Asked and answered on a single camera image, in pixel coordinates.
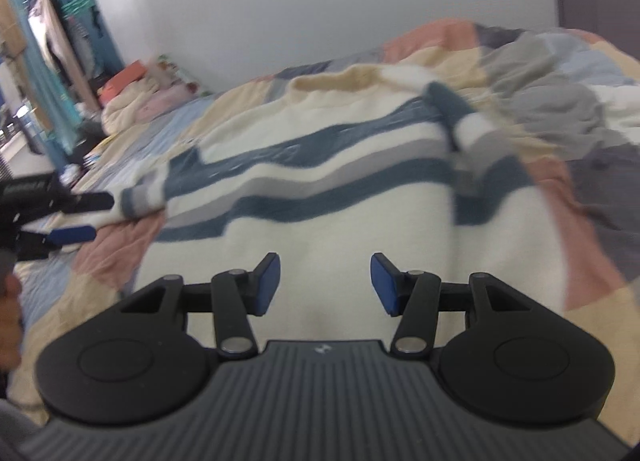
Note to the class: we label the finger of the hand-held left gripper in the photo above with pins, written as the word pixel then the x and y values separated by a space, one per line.
pixel 90 201
pixel 72 234

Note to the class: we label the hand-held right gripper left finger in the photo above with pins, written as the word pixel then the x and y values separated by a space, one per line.
pixel 267 286

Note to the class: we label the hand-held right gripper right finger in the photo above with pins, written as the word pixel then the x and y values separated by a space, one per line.
pixel 384 286

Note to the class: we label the cream blue-striped sweater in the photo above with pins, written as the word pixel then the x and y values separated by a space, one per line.
pixel 325 181

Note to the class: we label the person's left hand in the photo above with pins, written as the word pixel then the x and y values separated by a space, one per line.
pixel 11 321

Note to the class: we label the cream folded duvet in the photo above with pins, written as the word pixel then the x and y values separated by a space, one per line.
pixel 125 108

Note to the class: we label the light blue hanging garment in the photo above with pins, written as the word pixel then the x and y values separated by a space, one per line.
pixel 47 81

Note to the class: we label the pink pillow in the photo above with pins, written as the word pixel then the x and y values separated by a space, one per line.
pixel 165 102

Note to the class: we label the pink hanging garment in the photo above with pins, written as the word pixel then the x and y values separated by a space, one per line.
pixel 54 36

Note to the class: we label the patchwork quilt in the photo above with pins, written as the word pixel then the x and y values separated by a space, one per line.
pixel 575 106

